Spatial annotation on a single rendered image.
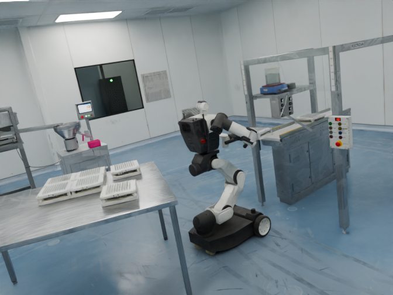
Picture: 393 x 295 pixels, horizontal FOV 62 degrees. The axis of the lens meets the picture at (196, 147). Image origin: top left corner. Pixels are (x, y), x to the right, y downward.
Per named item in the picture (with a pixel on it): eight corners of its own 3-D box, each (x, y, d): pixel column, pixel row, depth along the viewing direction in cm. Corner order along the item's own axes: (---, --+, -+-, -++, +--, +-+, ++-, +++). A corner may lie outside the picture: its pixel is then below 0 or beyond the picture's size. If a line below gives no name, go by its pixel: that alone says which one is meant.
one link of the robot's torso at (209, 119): (204, 159, 266) (196, 116, 257) (180, 154, 293) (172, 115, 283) (230, 148, 283) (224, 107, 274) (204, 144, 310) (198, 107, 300)
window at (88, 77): (86, 120, 724) (73, 67, 696) (86, 120, 725) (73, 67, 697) (144, 107, 790) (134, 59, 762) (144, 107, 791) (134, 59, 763)
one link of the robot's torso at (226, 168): (243, 187, 311) (210, 170, 283) (230, 183, 324) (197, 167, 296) (248, 172, 313) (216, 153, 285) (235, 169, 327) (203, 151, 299)
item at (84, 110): (86, 145, 489) (75, 103, 474) (84, 144, 497) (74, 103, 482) (101, 141, 500) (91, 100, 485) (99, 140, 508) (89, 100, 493)
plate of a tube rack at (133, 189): (100, 200, 220) (99, 197, 220) (103, 188, 244) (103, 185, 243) (136, 192, 224) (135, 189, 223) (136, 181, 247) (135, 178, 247)
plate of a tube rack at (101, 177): (70, 192, 248) (69, 189, 247) (74, 182, 271) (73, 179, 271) (103, 184, 253) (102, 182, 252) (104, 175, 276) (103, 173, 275)
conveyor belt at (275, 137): (279, 143, 329) (279, 138, 328) (260, 141, 349) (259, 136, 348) (351, 114, 403) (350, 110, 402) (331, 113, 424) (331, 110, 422)
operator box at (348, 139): (350, 150, 255) (348, 117, 249) (330, 147, 269) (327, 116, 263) (354, 147, 259) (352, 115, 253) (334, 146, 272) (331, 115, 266)
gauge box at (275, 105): (279, 118, 318) (277, 98, 313) (271, 117, 327) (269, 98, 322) (293, 113, 330) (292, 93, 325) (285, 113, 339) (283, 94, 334)
